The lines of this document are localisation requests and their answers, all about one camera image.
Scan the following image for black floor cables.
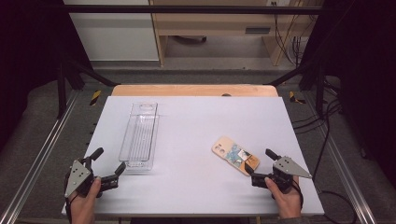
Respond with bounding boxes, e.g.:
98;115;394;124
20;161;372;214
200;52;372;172
291;77;359;224

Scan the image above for black curtain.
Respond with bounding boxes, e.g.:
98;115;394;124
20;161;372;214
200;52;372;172
300;0;396;189
0;0;93;152

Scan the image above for person's left hand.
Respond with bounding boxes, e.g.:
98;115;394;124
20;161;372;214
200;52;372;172
68;176;103;224

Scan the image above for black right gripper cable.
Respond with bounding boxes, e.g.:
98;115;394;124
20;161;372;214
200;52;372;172
290;179;304;210

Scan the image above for tan patterned phone case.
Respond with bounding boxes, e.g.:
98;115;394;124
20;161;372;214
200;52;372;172
211;135;261;177

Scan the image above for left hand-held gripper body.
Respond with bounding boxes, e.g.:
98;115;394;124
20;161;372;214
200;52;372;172
64;157;120;199

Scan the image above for yellow black tape marker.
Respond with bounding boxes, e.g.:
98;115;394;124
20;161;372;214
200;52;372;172
90;90;103;106
289;91;306;105

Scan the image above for black horizontal frame bar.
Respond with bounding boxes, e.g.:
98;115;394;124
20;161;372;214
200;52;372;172
62;4;325;16

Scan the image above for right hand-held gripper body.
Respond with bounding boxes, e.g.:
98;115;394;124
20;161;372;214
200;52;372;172
250;155;313;200

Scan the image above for white cabinet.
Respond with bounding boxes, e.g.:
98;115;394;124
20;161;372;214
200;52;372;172
63;0;160;63

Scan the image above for person's right hand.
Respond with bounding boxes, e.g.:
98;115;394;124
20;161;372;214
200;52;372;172
264;175;304;220

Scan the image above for black metal frame brace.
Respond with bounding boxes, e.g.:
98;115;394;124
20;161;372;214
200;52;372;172
56;58;120;119
264;61;327;117

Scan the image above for light wooden desk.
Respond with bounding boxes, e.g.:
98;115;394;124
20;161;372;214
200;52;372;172
148;0;325;67

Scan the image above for aluminium rail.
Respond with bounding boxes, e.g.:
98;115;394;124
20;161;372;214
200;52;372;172
0;90;80;224
303;91;378;224

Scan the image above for clear plastic storage tray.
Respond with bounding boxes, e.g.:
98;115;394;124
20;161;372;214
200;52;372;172
118;102;161;172

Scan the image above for bundle of hanging cables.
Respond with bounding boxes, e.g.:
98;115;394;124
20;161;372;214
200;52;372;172
271;0;316;67

